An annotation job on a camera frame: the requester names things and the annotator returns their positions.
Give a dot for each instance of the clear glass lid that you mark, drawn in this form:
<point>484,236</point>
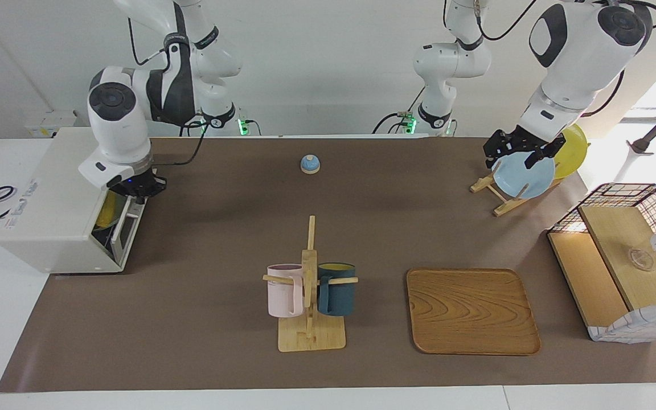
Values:
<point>641,259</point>

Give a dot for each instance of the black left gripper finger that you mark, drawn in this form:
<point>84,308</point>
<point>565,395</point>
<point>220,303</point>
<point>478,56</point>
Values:
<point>490,163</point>
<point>534,160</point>

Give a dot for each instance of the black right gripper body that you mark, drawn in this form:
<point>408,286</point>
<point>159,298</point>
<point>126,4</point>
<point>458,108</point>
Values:
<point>137,185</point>

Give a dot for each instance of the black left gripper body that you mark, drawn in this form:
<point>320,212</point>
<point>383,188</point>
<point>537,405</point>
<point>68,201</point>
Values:
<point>524,142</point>

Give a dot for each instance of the wooden plate rack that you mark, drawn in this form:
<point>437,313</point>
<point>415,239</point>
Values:
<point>501,208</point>

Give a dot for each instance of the brown table mat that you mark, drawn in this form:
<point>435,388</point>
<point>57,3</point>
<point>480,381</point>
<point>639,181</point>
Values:
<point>191,330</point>

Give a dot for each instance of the yellow corn cob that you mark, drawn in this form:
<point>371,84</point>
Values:
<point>108,209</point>

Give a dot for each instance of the wooden mug tree rack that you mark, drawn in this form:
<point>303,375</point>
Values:
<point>311,336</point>

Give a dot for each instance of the pink mug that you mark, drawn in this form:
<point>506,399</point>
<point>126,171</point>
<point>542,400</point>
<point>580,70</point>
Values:
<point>282,293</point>

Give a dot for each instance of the dark teal mug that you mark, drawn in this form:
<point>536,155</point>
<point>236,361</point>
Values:
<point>336,296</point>

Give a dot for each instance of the small blue call bell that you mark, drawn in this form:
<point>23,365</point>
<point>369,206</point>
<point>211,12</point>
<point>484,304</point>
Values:
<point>310,165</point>

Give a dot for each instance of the yellow plate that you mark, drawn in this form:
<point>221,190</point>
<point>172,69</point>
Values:
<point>574,151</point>

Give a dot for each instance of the white wall box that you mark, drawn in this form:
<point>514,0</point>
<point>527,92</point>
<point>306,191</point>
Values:
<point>49,122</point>

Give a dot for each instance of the wooden serving tray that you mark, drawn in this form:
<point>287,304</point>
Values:
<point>470,310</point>

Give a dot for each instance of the white toaster oven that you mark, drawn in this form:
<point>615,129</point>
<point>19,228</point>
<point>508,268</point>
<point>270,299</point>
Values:
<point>49,210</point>

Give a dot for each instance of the light blue plate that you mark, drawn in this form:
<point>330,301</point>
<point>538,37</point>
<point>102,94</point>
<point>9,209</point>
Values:
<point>527,179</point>

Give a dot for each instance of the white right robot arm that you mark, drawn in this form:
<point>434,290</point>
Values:
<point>117,125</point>

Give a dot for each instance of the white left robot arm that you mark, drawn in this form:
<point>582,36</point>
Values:
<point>573,57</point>

